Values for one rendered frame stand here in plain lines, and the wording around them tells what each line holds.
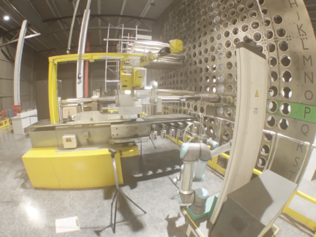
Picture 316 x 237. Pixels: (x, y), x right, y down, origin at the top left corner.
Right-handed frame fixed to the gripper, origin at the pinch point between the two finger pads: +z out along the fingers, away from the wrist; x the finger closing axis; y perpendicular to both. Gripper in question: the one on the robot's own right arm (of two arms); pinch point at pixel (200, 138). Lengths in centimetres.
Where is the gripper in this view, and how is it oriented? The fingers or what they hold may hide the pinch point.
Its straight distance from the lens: 180.2
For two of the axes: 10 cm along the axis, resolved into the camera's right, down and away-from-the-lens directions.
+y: 8.7, 2.8, 4.1
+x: 3.3, -9.4, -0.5
